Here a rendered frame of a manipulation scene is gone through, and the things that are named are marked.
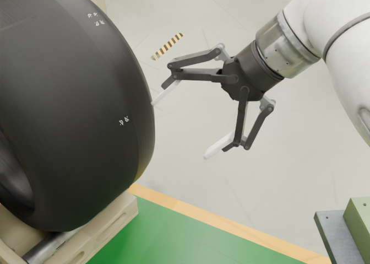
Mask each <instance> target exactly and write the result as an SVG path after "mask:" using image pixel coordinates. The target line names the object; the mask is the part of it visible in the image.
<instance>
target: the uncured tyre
mask: <svg viewBox="0 0 370 264"><path fill-rule="evenodd" d="M92 10H95V11H96V12H97V13H98V14H99V16H100V17H101V18H102V19H103V20H104V21H105V23H106V24H107V26H104V27H101V28H99V29H97V28H96V27H95V25H94V24H93V23H92V22H91V21H90V20H89V18H88V17H87V16H86V15H85V14H84V13H85V12H88V11H92ZM34 16H37V17H36V18H34V19H31V20H28V21H26V22H23V23H21V24H18V25H16V26H13V27H11V28H8V29H5V30H2V31H1V30H0V203H1V204H2V205H3V206H4V207H5V208H6V209H7V210H9V211H10V212H11V213H12V214H13V215H15V216H16V217H17V218H18V219H20V220H21V221H22V222H24V223H25V224H27V225H29V226H31V227H32V228H35V229H37V230H40V231H61V232H69V231H72V230H74V229H76V228H79V227H81V226H83V225H85V224H87V223H88V222H89V221H91V220H92V219H93V218H94V217H95V216H96V215H97V214H99V213H100V212H101V211H102V210H103V209H104V208H105V207H107V206H108V205H109V204H110V203H111V202H112V201H113V200H115V199H116V198H117V197H118V196H119V195H120V194H122V193H123V192H124V191H125V190H126V189H127V188H128V187H130V186H131V185H132V184H133V183H135V182H136V181H137V180H138V179H139V178H140V177H141V176H142V174H143V172H144V171H145V169H146V167H147V166H148V165H149V163H150V161H151V159H152V156H153V152H154V148H155V114H154V106H152V105H151V102H152V101H153V100H152V97H151V93H150V89H149V86H148V83H147V81H146V78H145V75H144V73H143V70H142V68H141V66H140V64H139V62H138V60H137V58H136V56H135V54H134V52H133V50H132V49H131V47H130V45H129V44H128V43H127V40H126V39H125V38H124V36H123V35H122V33H121V32H120V31H119V29H118V28H117V27H116V26H115V24H114V23H113V22H112V20H111V19H110V18H109V17H108V16H107V15H106V14H105V13H104V12H103V11H102V10H101V9H100V8H99V7H98V6H97V5H96V4H95V3H94V2H92V1H91V0H0V29H3V28H5V27H7V26H10V25H13V24H15V23H18V22H20V21H23V20H25V19H28V18H31V17H34ZM126 112H128V115H129V118H130V121H131V123H130V124H128V125H127V126H126V127H124V128H123V129H121V130H120V128H119V125H118V122H117V119H118V118H119V117H120V116H122V115H123V114H125V113H126Z"/></svg>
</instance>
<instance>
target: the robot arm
mask: <svg viewBox="0 0 370 264"><path fill-rule="evenodd" d="M224 48H225V45H224V44H223V43H219V44H217V45H216V46H215V47H213V48H212V49H209V50H205V51H200V52H196V53H191V54H188V55H184V56H180V57H175V58H173V59H172V60H171V61H170V62H169V63H168V64H167V68H168V69H170V71H171V75H170V76H169V77H168V78H167V79H166V80H165V81H164V82H163V83H162V85H161V87H162V89H163V90H164V91H162V92H161V93H160V94H159V95H158V96H157V97H156V98H155V99H154V100H153V101H152V102H151V105H152V106H155V105H156V104H157V103H158V102H159V101H160V100H161V99H162V98H163V97H165V96H166V95H167V94H168V93H169V92H170V91H171V90H172V89H174V88H175V87H176V86H177V85H178V84H179V83H180V82H181V80H199V81H211V82H213V83H220V84H221V88H222V89H223V90H224V91H225V92H227V93H228V94H229V96H230V98H231V99H232V100H236V101H239V103H238V114H237V122H236V129H235V131H232V132H231V133H229V134H228V135H226V136H225V137H223V138H222V139H220V140H219V141H217V142H216V143H215V144H213V145H212V146H210V147H209V148H208V149H207V150H206V152H205V154H204V156H203V158H204V159H207V158H209V157H210V156H212V155H213V154H215V153H216V152H218V151H219V150H222V151H223V152H227V151H228V150H230V149H231V148H233V147H239V145H241V146H243V148H244V149H245V150H250V148H251V146H252V144H253V142H254V140H255V138H256V136H257V134H258V132H259V130H260V128H261V126H262V124H263V122H264V120H265V118H266V117H267V116H268V115H270V114H271V113H272V112H273V111H274V108H275V104H276V101H275V100H274V99H271V100H270V99H269V98H267V97H266V96H265V95H264V94H265V93H266V92H267V91H268V90H270V89H271V88H272V87H274V86H276V85H277V84H278V83H280V82H281V81H282V80H284V79H285V78H288V79H292V78H294V77H295V76H297V75H298V74H300V73H301V72H303V71H304V70H306V69H307V68H308V67H310V66H311V65H313V64H314V63H317V62H318V61H319V60H320V59H321V58H322V59H323V61H324V62H325V64H326V66H327V68H328V71H329V73H330V76H331V81H332V84H333V87H334V89H335V91H336V94H337V96H338V98H339V100H340V102H341V104H342V106H343V108H344V110H345V111H346V113H347V115H348V117H349V119H350V120H351V122H352V124H353V125H354V127H355V129H356V130H357V132H358V133H359V134H360V136H361V137H362V139H363V140H364V141H365V142H366V144H367V145H368V146H369V147H370V0H291V1H290V3H289V4H288V5H287V6H286V7H285V8H284V9H283V10H281V11H279V12H278V13H277V15H276V16H274V17H273V18H272V19H271V20H270V21H268V22H267V23H266V24H265V25H264V26H263V27H261V28H260V29H259V30H258V31H257V33H256V35H255V40H253V41H252V42H251V43H250V44H249V45H247V46H246V47H245V48H244V49H243V50H242V51H240V52H239V53H238V54H237V55H235V56H232V57H230V56H229V55H228V53H227V52H226V51H225V49H224ZM212 59H214V60H215V61H219V60H222V61H223V62H224V64H223V67H222V68H214V69H210V68H182V67H185V66H190V65H194V64H198V63H203V62H207V61H210V60H212ZM249 101H260V106H259V109H260V112H259V114H258V116H257V118H256V120H255V122H254V124H253V126H252V128H251V130H250V132H249V134H248V136H247V137H246V136H244V135H243V134H244V127H245V123H246V116H247V110H248V104H249Z"/></svg>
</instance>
